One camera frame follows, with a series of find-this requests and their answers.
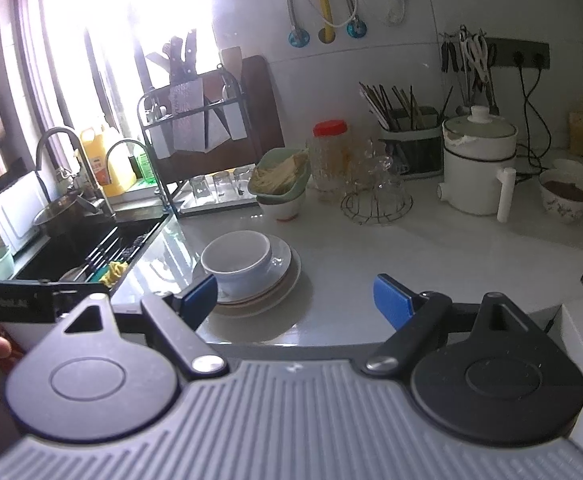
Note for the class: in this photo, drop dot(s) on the black wall power strip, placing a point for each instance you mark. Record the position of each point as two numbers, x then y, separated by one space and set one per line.
531 55

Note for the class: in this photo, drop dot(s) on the wooden spatula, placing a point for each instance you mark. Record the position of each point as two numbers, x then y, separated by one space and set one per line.
231 57

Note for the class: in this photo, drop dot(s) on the white leaf-print deep plate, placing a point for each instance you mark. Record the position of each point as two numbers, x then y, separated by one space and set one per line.
284 291
279 260

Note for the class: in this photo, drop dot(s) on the steel cooking pot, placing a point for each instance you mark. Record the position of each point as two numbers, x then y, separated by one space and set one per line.
61 215

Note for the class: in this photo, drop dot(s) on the small white cup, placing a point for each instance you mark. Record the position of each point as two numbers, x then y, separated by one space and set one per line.
576 166

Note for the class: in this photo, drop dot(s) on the white dish in sink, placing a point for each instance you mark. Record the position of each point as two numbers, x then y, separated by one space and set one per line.
73 275

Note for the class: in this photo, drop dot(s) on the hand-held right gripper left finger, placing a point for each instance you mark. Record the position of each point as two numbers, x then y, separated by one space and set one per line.
196 302

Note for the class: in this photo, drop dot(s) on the clear glass tumbler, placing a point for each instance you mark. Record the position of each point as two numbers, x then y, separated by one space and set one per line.
241 180
221 182
198 187

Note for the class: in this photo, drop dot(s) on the red-lid clear jar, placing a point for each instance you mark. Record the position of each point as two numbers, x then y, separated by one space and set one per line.
330 129

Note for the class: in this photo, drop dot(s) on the tall steel kitchen faucet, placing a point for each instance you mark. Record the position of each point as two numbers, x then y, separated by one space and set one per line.
87 170

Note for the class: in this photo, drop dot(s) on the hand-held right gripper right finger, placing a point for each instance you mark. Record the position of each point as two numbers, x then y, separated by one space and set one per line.
394 302

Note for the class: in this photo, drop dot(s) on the grey patterned cutting board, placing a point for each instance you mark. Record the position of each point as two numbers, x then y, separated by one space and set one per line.
189 120

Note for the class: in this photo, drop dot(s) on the white footed bowl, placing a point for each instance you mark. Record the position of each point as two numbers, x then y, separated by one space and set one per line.
281 210

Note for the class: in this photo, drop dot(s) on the green liquid bottle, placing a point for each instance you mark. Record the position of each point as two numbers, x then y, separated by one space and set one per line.
146 170

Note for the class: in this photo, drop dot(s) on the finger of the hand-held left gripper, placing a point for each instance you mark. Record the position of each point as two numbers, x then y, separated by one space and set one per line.
71 290

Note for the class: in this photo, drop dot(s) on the utensil holder with chopsticks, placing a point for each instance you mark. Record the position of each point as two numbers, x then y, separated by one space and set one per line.
386 102

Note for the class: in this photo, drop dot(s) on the white cutting board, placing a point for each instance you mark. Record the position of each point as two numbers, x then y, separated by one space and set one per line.
16 210

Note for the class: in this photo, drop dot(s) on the yellow detergent jug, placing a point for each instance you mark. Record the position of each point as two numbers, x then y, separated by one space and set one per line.
113 170

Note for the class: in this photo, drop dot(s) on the small steel faucet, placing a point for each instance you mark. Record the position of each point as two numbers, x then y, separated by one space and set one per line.
157 180

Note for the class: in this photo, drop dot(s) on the white floral plate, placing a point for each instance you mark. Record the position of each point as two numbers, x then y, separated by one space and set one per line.
256 313

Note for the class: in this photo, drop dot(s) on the black metal dish rack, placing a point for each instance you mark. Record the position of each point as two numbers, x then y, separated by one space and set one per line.
142 125

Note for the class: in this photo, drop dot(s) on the white electric pot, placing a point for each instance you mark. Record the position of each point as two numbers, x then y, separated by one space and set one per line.
471 180

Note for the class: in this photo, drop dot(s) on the bundle of dry noodles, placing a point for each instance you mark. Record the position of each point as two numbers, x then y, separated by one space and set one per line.
284 172

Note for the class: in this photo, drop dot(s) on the black kitchen sink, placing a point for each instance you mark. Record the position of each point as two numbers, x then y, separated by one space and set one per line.
46 260

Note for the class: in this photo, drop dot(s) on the yellow dish cloth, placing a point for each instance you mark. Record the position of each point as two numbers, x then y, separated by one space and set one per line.
115 271

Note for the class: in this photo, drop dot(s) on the brown wooden cutting board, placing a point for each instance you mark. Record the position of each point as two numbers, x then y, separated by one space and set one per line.
256 120

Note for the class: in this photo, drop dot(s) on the white ceramic bowl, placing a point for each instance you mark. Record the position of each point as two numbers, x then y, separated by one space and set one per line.
236 255

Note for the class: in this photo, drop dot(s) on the green plastic basket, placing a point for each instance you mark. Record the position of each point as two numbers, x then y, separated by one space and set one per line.
271 160

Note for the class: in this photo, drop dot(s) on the patterned bowl with brown contents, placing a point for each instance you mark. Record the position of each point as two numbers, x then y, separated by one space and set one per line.
566 210

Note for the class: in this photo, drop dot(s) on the white cutlery holder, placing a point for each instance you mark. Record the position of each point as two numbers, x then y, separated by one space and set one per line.
235 120
160 140

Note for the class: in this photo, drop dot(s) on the tray of drinking glasses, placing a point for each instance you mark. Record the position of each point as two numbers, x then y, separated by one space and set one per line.
221 205

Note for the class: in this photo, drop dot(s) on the black sink drain rack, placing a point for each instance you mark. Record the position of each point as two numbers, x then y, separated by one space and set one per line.
106 250

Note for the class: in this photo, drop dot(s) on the kitchen scissors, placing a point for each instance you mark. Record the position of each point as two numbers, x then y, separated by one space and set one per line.
476 52

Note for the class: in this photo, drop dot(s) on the clear glass cup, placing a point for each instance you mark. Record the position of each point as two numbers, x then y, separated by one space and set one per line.
386 177
366 157

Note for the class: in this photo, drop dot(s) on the window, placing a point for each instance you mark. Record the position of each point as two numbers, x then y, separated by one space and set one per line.
121 10

